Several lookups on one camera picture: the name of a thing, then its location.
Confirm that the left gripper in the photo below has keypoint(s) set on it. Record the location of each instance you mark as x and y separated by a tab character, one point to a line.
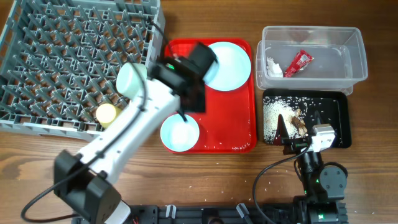
199	102

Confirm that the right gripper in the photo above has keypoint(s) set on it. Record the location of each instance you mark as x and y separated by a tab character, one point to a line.
282	137

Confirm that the food scraps and rice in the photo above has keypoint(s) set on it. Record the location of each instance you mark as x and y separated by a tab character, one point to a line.
298	113

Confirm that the light blue saucer bowl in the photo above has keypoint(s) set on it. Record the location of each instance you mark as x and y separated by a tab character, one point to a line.
179	135

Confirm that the large light blue plate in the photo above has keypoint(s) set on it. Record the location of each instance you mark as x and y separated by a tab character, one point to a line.
233	68

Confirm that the white napkin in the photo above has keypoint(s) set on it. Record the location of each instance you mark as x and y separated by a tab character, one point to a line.
274	69

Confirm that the red sauce packet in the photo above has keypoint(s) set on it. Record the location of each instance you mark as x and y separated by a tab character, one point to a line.
300	61

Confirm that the green bowl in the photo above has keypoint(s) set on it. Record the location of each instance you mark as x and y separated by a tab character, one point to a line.
128	82

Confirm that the yellow plastic cup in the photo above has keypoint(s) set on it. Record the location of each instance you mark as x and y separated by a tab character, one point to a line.
106	114

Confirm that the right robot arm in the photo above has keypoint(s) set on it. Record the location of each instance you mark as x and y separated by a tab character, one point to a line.
324	183

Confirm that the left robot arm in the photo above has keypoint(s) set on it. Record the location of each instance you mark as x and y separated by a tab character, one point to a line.
85	181

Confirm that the black waste tray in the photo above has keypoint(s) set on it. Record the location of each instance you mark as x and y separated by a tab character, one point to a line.
336	111

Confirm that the grey dishwasher rack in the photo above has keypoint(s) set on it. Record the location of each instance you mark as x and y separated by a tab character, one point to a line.
60	60

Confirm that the red plastic tray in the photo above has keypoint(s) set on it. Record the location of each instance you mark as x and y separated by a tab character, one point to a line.
229	123

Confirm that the clear plastic bin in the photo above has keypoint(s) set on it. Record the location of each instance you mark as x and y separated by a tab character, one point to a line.
339	57

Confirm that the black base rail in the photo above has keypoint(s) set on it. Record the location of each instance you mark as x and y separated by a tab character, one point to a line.
277	212

